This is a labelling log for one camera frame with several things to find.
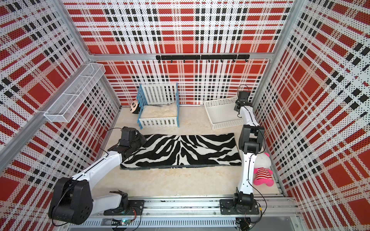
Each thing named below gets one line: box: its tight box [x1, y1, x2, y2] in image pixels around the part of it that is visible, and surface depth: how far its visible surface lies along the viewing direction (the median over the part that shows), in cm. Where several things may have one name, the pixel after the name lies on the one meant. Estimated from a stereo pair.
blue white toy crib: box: [135, 82, 180, 130], surface depth 113 cm
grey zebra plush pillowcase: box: [119, 132, 242, 170], surface depth 95 cm
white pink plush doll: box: [253, 152, 275, 187], surface depth 80 cm
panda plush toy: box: [129, 100, 141, 115], surface depth 113 cm
